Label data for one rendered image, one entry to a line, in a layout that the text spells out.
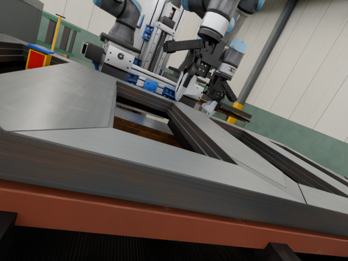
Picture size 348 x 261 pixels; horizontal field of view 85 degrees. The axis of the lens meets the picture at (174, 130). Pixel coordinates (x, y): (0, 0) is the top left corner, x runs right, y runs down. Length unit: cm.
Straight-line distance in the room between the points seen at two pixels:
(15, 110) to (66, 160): 9
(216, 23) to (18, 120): 50
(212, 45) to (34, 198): 54
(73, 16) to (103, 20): 125
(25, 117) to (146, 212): 19
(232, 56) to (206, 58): 34
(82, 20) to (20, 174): 1035
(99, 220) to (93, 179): 6
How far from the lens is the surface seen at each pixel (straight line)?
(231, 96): 95
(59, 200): 27
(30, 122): 26
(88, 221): 28
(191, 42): 58
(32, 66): 81
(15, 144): 24
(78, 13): 1057
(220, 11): 60
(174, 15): 143
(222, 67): 91
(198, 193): 28
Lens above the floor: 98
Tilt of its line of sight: 14 degrees down
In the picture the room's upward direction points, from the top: 24 degrees clockwise
